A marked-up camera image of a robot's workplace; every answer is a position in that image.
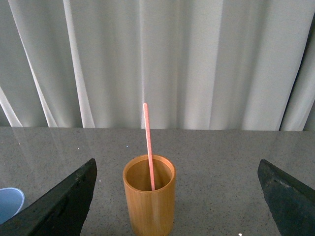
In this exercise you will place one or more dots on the pink speckled chopstick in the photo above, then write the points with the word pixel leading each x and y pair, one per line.
pixel 149 145

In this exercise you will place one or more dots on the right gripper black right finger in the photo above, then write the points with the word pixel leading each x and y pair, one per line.
pixel 291 202

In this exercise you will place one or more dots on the bamboo wooden chopstick holder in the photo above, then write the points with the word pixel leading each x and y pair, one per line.
pixel 151 213

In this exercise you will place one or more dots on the white pleated curtain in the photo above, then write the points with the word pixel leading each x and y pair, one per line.
pixel 198 64

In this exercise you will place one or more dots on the light blue plastic cup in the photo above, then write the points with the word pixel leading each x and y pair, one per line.
pixel 12 201

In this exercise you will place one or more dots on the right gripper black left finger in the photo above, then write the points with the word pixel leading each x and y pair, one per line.
pixel 62 211

